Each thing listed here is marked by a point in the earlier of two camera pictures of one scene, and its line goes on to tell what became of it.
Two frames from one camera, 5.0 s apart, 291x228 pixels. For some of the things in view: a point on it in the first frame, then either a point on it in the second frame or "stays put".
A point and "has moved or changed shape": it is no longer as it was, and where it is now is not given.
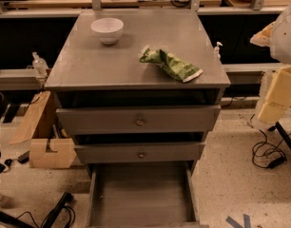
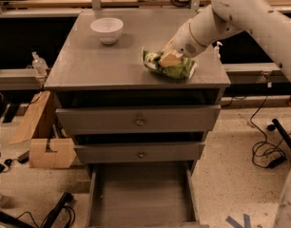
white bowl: [108, 29] stays put
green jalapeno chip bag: [176, 68] has moved or changed shape
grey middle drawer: [139, 152] stays put
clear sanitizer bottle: [39, 65] stays put
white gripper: [286, 40] to [184, 43]
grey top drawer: [131, 120] stays put
